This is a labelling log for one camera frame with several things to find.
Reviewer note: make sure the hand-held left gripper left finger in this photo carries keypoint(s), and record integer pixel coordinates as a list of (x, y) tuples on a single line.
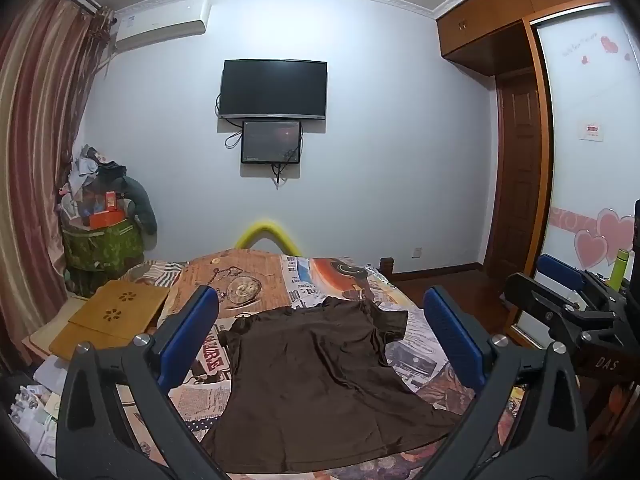
[(192, 330)]

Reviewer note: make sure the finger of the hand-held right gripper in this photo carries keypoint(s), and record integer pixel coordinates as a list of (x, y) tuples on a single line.
[(560, 269), (535, 297)]

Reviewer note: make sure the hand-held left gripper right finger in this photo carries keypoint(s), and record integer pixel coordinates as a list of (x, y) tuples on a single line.
[(457, 340)]

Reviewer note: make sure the brown shirt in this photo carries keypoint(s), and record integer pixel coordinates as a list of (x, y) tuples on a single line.
[(310, 385)]

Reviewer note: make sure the pile of clothes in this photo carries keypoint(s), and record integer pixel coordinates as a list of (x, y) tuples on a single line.
[(85, 170)]

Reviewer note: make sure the green bottle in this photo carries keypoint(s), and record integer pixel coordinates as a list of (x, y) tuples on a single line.
[(620, 265)]

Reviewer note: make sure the wooden lap desk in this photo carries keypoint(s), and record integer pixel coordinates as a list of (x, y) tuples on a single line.
[(115, 310)]

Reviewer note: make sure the brown wooden door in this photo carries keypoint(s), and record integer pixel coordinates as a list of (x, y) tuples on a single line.
[(515, 170)]

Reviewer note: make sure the green patterned bag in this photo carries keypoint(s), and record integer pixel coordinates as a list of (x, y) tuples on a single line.
[(100, 247)]

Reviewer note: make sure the yellow foam tube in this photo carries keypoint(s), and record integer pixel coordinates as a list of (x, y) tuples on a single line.
[(260, 226)]

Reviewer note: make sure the orange box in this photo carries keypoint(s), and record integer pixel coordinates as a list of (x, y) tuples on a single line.
[(105, 219)]

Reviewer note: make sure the white paper label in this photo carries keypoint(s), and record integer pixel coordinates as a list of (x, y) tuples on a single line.
[(592, 130)]

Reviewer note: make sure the small red box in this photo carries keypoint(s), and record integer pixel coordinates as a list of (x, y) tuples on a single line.
[(111, 201)]

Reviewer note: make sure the pile of papers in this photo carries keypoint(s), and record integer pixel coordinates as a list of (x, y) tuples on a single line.
[(40, 410)]

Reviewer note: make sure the white heart-print sliding door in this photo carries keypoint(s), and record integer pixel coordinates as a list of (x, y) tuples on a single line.
[(580, 85)]

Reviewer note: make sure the small black monitor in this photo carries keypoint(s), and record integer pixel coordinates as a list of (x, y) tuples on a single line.
[(270, 142)]

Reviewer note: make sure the striped red curtain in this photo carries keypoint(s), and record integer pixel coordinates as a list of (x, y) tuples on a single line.
[(35, 135)]

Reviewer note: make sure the wooden wardrobe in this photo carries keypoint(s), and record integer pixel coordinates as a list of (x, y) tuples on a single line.
[(480, 25)]

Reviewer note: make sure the white air conditioner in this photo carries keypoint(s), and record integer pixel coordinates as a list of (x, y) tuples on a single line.
[(160, 22)]

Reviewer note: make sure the black wall television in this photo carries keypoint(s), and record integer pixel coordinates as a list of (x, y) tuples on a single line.
[(272, 87)]

